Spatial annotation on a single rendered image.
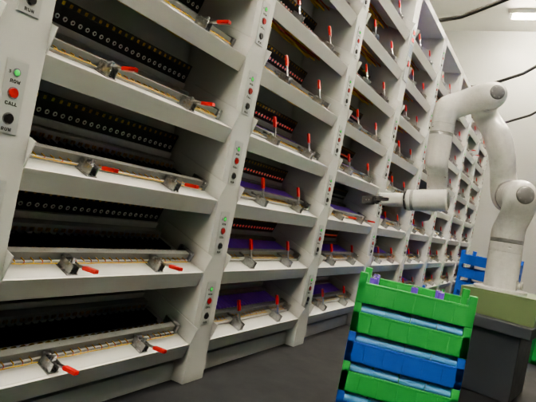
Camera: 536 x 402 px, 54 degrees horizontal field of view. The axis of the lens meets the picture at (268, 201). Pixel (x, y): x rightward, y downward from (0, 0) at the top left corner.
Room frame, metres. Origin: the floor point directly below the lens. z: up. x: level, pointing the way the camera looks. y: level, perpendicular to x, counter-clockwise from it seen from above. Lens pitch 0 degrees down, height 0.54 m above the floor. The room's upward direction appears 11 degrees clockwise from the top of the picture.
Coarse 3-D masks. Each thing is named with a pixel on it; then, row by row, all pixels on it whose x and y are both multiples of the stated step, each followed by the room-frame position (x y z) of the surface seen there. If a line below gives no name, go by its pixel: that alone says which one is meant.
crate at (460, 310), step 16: (368, 272) 1.58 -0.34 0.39; (368, 288) 1.41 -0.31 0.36; (384, 288) 1.39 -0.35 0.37; (400, 288) 1.57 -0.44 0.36; (464, 288) 1.52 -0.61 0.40; (384, 304) 1.39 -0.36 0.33; (400, 304) 1.38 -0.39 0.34; (416, 304) 1.37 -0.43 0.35; (432, 304) 1.36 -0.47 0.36; (448, 304) 1.35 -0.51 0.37; (464, 304) 1.51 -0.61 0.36; (448, 320) 1.35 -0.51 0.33; (464, 320) 1.34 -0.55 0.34
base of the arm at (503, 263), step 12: (492, 240) 2.02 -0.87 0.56; (492, 252) 2.01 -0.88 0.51; (504, 252) 1.97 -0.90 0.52; (516, 252) 1.97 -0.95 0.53; (492, 264) 2.00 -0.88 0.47; (504, 264) 1.97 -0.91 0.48; (516, 264) 1.97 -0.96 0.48; (492, 276) 1.99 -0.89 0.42; (504, 276) 1.97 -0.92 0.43; (516, 276) 1.97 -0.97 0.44; (492, 288) 1.95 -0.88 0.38; (504, 288) 1.96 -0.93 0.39; (516, 288) 1.97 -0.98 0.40
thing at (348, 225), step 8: (336, 200) 2.64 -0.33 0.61; (352, 208) 2.73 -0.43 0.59; (360, 208) 2.71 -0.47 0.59; (328, 216) 2.14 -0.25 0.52; (368, 216) 2.68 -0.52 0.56; (328, 224) 2.18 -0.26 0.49; (336, 224) 2.25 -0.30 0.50; (344, 224) 2.32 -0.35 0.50; (352, 224) 2.41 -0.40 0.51; (360, 224) 2.50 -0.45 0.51; (368, 224) 2.68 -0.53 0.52; (360, 232) 2.56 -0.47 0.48; (368, 232) 2.67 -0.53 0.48
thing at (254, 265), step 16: (240, 224) 1.88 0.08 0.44; (256, 224) 1.97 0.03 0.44; (272, 224) 2.07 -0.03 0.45; (240, 240) 1.84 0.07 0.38; (256, 240) 1.95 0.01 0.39; (272, 240) 2.08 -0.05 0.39; (288, 240) 2.11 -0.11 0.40; (240, 256) 1.73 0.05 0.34; (256, 256) 1.82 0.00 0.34; (272, 256) 1.90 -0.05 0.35; (288, 256) 1.92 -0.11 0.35; (304, 256) 2.07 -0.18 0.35; (224, 272) 1.53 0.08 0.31; (240, 272) 1.62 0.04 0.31; (256, 272) 1.70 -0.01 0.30; (272, 272) 1.80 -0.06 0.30; (288, 272) 1.92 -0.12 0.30; (304, 272) 2.04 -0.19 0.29
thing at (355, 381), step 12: (348, 372) 1.41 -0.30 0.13; (348, 384) 1.41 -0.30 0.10; (360, 384) 1.40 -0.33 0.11; (372, 384) 1.39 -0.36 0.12; (384, 384) 1.38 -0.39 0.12; (396, 384) 1.37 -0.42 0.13; (372, 396) 1.39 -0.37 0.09; (384, 396) 1.38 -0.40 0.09; (396, 396) 1.37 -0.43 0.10; (408, 396) 1.37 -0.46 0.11; (420, 396) 1.36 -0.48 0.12; (432, 396) 1.35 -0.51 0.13; (444, 396) 1.34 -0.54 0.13; (456, 396) 1.34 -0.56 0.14
